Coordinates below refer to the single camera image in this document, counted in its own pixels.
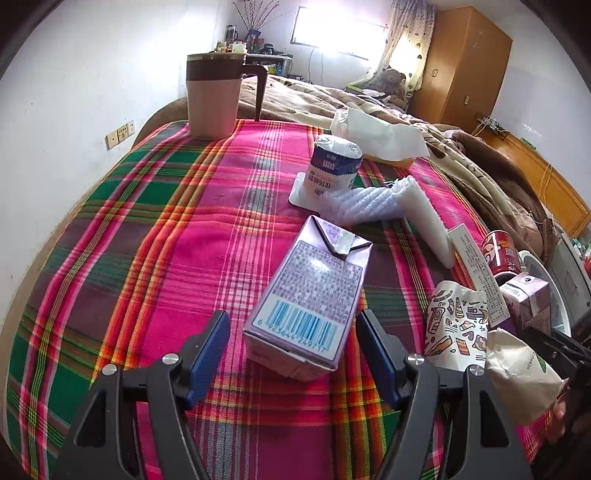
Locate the brown teddy bear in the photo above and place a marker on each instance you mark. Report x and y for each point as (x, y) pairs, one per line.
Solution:
(390, 85)

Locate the wooden headboard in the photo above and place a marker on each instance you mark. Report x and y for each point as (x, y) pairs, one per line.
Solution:
(545, 180)

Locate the pink green plaid blanket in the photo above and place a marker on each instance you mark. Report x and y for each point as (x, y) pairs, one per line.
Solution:
(138, 230)

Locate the brown paper bag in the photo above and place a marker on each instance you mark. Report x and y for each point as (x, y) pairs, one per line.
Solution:
(521, 378)

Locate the white blue yogurt cup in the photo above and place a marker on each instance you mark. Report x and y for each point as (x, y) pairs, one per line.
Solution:
(334, 166)

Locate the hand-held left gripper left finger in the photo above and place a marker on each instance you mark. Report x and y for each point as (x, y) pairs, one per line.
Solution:
(210, 355)

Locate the white slim box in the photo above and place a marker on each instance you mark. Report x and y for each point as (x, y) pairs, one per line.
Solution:
(480, 277)

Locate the grey nightstand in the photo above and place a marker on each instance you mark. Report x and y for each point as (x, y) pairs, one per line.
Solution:
(575, 277)

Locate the cluttered shelf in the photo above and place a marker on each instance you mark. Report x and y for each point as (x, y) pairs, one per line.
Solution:
(272, 62)

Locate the window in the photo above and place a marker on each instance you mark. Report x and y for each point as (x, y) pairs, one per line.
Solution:
(332, 32)

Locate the patterned paper bag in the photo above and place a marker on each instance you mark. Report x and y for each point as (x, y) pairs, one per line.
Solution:
(457, 323)

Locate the wooden wardrobe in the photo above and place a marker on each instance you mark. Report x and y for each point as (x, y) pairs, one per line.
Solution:
(461, 69)

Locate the white plastic bin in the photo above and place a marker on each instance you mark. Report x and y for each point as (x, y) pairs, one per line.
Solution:
(556, 295)

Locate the brown beige blanket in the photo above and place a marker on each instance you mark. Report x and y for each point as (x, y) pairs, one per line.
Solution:
(323, 99)

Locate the red drink can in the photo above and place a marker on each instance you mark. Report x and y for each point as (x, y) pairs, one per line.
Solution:
(503, 254)

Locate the small purple carton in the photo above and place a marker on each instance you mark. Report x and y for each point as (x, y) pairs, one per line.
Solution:
(528, 300)

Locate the lavender foam net sleeve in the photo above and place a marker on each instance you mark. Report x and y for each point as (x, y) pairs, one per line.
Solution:
(360, 203)

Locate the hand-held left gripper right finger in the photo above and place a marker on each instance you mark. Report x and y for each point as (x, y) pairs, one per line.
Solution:
(376, 350)

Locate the white foam sleeve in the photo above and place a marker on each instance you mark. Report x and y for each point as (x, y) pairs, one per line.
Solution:
(429, 221)

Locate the vase with dry branches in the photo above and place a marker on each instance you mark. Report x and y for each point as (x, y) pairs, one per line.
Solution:
(251, 27)

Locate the white power strip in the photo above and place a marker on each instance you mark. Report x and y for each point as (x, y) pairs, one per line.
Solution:
(491, 122)

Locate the beige wall socket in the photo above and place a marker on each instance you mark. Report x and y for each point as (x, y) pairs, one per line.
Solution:
(120, 134)

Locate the white tissue pack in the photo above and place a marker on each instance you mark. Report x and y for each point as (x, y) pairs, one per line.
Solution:
(374, 134)

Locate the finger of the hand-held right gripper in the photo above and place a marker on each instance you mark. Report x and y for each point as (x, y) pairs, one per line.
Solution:
(561, 348)

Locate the patterned curtain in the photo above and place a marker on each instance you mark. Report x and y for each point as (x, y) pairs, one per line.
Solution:
(411, 37)

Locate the purple milk carton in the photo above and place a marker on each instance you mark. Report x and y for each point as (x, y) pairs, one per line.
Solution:
(304, 286)

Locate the person's right hand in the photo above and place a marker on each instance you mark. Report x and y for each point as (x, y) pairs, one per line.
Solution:
(558, 417)

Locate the pink mug with brown lid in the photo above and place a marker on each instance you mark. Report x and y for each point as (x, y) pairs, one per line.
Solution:
(212, 101)

